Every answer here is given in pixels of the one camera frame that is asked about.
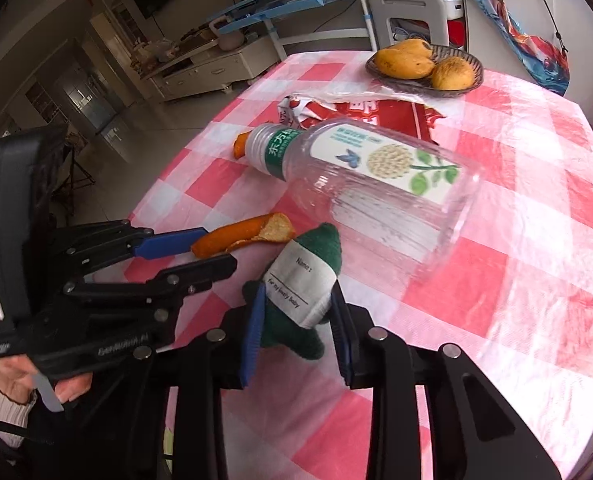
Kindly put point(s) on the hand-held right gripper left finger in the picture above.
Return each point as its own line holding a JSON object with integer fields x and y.
{"x": 251, "y": 340}

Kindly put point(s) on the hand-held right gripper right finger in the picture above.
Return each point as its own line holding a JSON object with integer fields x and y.
{"x": 341, "y": 345}

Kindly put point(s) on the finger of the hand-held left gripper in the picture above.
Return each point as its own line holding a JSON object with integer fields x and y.
{"x": 201, "y": 269}
{"x": 171, "y": 244}

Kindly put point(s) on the long orange peel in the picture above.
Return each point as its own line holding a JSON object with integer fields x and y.
{"x": 231, "y": 240}

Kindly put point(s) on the green plush toy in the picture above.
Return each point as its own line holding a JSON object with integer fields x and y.
{"x": 321, "y": 247}

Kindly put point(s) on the person's left forearm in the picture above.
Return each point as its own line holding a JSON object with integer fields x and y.
{"x": 1, "y": 415}

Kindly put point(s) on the person's left hand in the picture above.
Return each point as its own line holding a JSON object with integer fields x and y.
{"x": 16, "y": 377}

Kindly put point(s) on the small orange peel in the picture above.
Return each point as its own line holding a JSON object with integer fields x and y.
{"x": 240, "y": 146}

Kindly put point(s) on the clear plastic bottle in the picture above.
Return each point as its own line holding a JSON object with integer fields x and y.
{"x": 356, "y": 200}

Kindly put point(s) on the white television stand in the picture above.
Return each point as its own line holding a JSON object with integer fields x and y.
{"x": 201, "y": 72}

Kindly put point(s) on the clear plastic bag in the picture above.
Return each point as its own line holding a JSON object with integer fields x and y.
{"x": 159, "y": 50}

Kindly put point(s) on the white round jar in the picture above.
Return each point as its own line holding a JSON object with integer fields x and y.
{"x": 231, "y": 41}

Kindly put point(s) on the red snack packet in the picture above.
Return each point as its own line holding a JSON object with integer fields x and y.
{"x": 376, "y": 112}

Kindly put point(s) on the blue study desk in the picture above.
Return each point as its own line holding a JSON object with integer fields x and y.
{"x": 286, "y": 2}

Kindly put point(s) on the yellow mango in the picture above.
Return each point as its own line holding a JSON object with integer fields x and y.
{"x": 404, "y": 65}
{"x": 452, "y": 74}
{"x": 416, "y": 45}

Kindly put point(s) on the woven fruit basket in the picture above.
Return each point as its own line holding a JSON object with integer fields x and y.
{"x": 459, "y": 52}

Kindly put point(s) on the white plastic stool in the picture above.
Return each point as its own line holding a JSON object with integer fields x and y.
{"x": 411, "y": 5}

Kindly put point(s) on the colourful printed bag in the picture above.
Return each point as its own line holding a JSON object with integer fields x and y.
{"x": 531, "y": 50}

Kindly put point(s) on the white cabinet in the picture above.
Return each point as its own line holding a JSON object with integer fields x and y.
{"x": 571, "y": 5}

